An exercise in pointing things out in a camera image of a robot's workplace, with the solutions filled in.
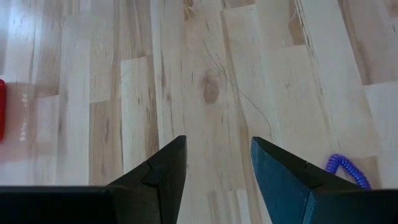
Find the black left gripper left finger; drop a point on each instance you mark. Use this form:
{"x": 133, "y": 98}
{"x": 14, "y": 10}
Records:
{"x": 161, "y": 186}

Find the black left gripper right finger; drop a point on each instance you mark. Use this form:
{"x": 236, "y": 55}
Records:
{"x": 280, "y": 183}

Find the purple coil wristband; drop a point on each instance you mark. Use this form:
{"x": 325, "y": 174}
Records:
{"x": 348, "y": 168}

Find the red plastic basket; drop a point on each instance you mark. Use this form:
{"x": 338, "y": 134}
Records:
{"x": 2, "y": 109}

